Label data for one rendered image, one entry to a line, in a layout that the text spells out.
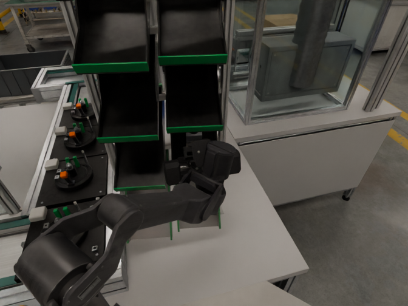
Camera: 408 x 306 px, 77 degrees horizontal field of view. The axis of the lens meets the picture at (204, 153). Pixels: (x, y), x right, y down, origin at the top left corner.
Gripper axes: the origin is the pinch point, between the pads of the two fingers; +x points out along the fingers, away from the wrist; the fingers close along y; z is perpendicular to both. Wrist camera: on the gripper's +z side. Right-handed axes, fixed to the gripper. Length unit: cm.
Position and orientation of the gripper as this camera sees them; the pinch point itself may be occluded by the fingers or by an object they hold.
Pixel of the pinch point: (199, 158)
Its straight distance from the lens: 67.5
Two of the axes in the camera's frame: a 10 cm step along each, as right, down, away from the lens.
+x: -1.7, -4.3, 8.9
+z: -1.0, -8.9, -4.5
